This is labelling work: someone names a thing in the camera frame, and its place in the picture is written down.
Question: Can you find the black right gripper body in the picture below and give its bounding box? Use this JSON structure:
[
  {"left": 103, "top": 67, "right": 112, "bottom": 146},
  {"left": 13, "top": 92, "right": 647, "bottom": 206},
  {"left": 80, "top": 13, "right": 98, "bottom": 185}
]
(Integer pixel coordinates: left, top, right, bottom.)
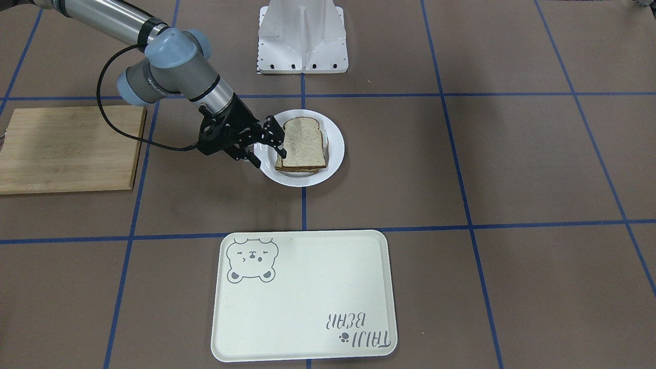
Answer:
[{"left": 203, "top": 94, "right": 262, "bottom": 159}]

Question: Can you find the bread slice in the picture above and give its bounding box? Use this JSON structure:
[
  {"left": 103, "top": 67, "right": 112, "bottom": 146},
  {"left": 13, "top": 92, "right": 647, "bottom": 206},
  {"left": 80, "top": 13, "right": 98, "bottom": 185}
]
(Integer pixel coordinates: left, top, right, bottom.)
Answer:
[
  {"left": 283, "top": 116, "right": 326, "bottom": 167},
  {"left": 275, "top": 156, "right": 326, "bottom": 174}
]

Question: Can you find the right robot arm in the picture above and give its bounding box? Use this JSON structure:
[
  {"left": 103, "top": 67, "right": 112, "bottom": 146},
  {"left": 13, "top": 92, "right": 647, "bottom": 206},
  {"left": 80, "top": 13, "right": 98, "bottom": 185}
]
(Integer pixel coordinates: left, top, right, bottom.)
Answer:
[{"left": 33, "top": 1, "right": 287, "bottom": 168}]

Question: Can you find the white round plate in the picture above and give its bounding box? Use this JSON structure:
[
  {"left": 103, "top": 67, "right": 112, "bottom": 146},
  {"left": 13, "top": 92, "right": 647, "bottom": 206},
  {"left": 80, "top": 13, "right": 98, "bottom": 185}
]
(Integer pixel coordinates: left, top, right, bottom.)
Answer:
[{"left": 253, "top": 109, "right": 345, "bottom": 188}]

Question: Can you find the bread slice on plate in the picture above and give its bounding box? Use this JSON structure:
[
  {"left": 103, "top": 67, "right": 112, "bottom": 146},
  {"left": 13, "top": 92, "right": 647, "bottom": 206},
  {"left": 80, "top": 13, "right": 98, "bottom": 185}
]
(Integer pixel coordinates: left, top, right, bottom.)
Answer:
[{"left": 275, "top": 156, "right": 326, "bottom": 174}]

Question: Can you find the cream bear serving tray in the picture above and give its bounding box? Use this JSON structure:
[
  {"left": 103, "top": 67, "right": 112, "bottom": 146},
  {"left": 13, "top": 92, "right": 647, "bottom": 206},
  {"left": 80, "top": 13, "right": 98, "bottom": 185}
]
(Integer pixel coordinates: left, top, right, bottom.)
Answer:
[{"left": 210, "top": 230, "right": 398, "bottom": 363}]

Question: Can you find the wooden cutting board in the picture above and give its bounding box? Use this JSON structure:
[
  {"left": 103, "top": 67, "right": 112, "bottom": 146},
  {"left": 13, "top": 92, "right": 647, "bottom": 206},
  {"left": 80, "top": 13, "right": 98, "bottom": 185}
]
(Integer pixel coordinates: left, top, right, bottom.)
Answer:
[{"left": 1, "top": 106, "right": 146, "bottom": 195}]

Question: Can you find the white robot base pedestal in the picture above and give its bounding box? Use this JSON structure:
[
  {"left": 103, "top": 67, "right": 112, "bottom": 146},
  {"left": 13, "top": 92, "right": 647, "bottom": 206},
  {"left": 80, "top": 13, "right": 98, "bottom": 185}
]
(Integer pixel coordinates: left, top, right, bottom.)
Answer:
[{"left": 256, "top": 1, "right": 349, "bottom": 75}]

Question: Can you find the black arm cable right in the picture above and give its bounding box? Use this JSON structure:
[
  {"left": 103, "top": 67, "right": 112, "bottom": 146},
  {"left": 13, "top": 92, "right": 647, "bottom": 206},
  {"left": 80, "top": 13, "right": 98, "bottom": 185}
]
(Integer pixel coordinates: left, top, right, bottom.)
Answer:
[{"left": 96, "top": 44, "right": 200, "bottom": 152}]

